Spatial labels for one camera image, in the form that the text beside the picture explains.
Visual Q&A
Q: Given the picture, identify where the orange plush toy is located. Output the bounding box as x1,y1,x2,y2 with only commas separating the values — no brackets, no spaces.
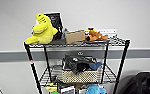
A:
84,27,109,42

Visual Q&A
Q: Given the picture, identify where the black framed picture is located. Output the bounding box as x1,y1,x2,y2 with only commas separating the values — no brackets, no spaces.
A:
44,12,65,40

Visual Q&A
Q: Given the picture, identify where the black wire shelf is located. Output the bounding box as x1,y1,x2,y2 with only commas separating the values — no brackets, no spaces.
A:
22,36,132,94

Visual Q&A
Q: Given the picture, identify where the black bag with grey print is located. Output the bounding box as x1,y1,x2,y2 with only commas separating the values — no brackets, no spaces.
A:
63,54,97,74

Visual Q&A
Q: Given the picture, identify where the dark blue item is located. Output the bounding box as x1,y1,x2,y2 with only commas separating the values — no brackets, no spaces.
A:
90,61,103,71

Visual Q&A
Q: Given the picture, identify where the grey printed book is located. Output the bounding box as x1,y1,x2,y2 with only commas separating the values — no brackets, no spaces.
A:
60,85,76,94

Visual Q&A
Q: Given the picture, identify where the blue plush toy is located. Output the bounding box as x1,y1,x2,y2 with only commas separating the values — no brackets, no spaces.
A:
85,83,107,94

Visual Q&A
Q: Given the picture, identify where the flat white box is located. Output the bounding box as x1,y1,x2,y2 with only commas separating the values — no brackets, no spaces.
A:
96,28,119,38

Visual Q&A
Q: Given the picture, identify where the yellow plush toy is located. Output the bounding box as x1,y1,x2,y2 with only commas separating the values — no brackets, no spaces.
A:
23,12,59,46

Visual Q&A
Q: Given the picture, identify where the brown cardboard box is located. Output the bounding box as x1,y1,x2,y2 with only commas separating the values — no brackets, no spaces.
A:
64,29,87,45

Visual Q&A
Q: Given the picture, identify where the small wall socket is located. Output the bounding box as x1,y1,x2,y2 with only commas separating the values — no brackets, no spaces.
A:
77,51,84,57

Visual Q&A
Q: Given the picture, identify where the black office chair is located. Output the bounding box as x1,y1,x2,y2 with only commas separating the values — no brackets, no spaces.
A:
116,70,150,94

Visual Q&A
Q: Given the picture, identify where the long grey wall band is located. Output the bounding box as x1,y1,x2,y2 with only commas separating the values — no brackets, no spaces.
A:
0,48,150,63

